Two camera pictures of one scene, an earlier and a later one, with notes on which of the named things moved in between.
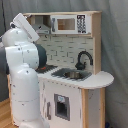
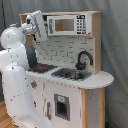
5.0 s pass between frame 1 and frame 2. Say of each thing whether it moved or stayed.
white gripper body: moved
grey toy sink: stayed
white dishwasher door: stayed
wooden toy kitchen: stayed
